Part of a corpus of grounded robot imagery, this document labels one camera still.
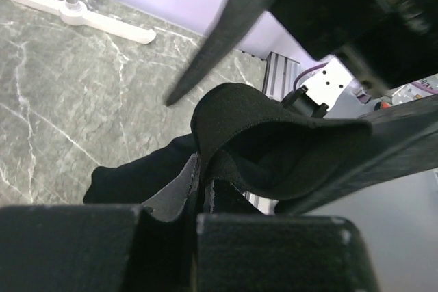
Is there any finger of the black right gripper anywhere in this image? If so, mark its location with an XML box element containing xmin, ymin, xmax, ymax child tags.
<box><xmin>166</xmin><ymin>0</ymin><xmax>275</xmax><ymax>107</ymax></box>
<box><xmin>274</xmin><ymin>94</ymin><xmax>437</xmax><ymax>215</ymax></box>

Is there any black underwear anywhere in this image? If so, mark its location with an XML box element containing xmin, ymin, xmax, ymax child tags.
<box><xmin>83</xmin><ymin>83</ymin><xmax>372</xmax><ymax>204</ymax></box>

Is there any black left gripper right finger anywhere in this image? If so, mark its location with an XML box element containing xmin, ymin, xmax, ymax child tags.
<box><xmin>196</xmin><ymin>178</ymin><xmax>379</xmax><ymax>292</ymax></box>

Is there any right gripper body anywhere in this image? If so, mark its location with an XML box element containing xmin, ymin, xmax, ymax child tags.
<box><xmin>270</xmin><ymin>0</ymin><xmax>437</xmax><ymax>89</ymax></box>

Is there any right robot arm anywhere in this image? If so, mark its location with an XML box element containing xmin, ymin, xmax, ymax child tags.
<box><xmin>165</xmin><ymin>0</ymin><xmax>437</xmax><ymax>214</ymax></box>

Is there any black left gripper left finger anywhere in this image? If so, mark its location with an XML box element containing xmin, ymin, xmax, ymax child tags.
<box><xmin>1</xmin><ymin>155</ymin><xmax>198</xmax><ymax>291</ymax></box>

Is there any aluminium table edge rail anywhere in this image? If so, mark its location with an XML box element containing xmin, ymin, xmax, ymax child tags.
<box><xmin>262</xmin><ymin>52</ymin><xmax>301</xmax><ymax>101</ymax></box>

